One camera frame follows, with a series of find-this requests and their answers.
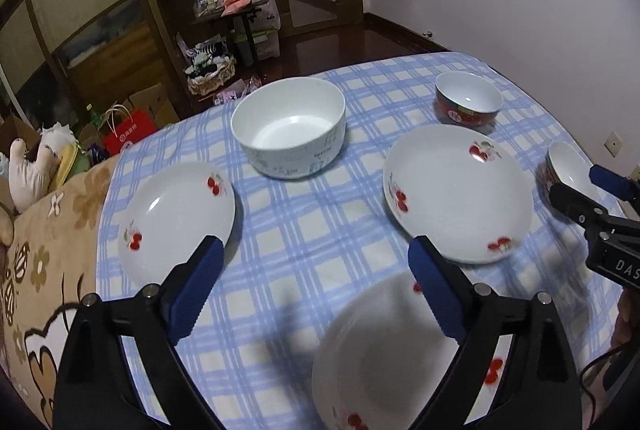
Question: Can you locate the small white cherry plate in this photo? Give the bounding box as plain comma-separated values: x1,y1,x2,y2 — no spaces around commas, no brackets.
117,161,237,287

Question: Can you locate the red patterned bowl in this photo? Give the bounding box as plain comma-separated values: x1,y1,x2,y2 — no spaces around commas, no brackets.
434,71,503,134
536,141,608,223

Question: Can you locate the pink and white plush toy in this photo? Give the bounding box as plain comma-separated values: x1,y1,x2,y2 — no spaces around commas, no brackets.
9,137,61,213

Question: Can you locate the wooden shelf cabinet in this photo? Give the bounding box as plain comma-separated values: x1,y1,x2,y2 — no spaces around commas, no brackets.
117,0,236,103

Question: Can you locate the clear plastic storage box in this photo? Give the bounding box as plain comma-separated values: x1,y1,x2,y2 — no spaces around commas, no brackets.
235,0,282,60

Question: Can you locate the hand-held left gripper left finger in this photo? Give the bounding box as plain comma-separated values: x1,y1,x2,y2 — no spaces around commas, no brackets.
52,235,226,430

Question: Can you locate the white fluffy plush toy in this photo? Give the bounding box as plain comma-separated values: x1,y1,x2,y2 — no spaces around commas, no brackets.
40,122,78,151

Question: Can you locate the cardboard box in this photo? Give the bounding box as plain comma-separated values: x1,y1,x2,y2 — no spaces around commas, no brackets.
127,82,178,128

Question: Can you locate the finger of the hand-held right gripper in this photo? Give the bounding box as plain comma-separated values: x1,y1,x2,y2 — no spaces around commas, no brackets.
549,181,608,225
589,165,640,201

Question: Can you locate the wicker basket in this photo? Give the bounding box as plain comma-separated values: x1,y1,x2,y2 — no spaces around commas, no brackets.
186,57,237,98

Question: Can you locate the red paper shopping bag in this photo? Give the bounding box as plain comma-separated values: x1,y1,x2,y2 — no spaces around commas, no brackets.
102,106,157,155

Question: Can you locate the small black table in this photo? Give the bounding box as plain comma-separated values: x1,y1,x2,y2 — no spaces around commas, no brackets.
192,4,266,70

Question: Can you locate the large white bowl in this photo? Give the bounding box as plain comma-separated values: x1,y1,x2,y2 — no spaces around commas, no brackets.
231,77,347,181

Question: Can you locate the black cable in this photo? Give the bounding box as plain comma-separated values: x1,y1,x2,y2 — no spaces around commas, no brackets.
580,340,640,430

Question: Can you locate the large white cherry plate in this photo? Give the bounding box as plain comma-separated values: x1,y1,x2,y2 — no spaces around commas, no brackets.
382,125,534,265
311,271,506,430

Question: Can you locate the blue plaid cloth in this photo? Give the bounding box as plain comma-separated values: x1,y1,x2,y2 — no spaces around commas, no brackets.
95,51,631,430

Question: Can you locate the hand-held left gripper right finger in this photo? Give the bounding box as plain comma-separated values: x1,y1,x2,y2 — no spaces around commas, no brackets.
407,235,583,430

